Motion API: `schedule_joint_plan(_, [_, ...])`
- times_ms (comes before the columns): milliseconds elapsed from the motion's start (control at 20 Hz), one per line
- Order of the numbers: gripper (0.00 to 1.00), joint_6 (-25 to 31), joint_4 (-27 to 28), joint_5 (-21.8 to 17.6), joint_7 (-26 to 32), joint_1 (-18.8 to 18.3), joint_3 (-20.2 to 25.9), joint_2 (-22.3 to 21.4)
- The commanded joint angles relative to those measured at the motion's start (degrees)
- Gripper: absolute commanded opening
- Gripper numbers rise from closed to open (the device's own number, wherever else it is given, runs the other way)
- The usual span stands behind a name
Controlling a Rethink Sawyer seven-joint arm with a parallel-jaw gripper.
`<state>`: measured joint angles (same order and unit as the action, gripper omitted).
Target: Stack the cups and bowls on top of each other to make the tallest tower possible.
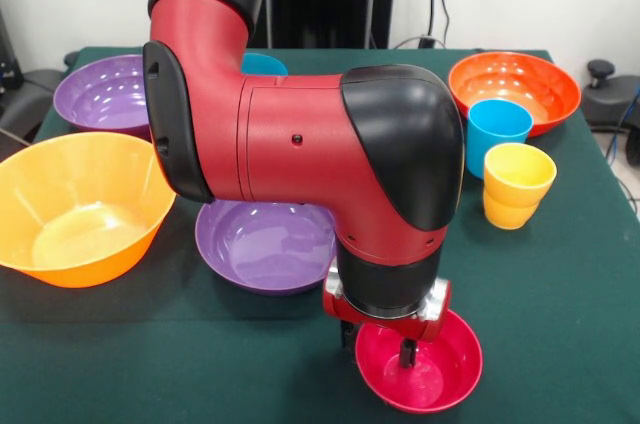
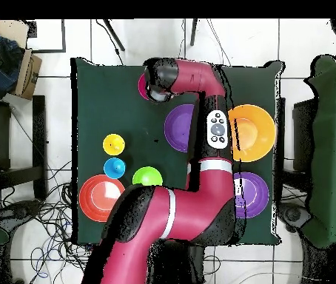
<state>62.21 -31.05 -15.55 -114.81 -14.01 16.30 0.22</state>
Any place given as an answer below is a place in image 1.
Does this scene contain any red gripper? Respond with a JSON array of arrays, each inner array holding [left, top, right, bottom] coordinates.
[[322, 263, 453, 369]]

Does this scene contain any pink bowl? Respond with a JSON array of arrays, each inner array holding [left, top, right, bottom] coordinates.
[[354, 307, 484, 414]]

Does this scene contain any purple bowl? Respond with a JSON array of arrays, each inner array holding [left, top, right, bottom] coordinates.
[[194, 199, 337, 297], [53, 54, 154, 140]]

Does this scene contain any dark green tablecloth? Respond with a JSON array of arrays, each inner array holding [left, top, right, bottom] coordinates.
[[0, 46, 640, 424]]

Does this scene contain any yellow cup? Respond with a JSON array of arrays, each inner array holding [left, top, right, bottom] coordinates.
[[482, 188, 542, 231], [483, 142, 558, 210]]

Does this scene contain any blue cup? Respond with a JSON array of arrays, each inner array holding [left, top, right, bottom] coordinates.
[[464, 98, 534, 180]]

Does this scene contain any orange-red bowl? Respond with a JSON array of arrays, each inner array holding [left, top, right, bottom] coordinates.
[[447, 51, 582, 138]]

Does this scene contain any blue bowl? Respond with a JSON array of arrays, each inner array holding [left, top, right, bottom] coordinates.
[[241, 52, 289, 77]]

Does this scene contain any large yellow bowl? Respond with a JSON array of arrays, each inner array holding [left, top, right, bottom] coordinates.
[[0, 131, 178, 289]]

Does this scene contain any black wheeled base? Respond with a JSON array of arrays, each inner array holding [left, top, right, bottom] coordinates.
[[582, 59, 640, 168], [0, 68, 69, 145]]

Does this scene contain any white wall cable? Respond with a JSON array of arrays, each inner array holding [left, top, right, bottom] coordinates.
[[392, 32, 449, 50]]

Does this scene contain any blue cable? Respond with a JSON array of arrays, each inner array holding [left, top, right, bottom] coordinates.
[[604, 86, 640, 165]]

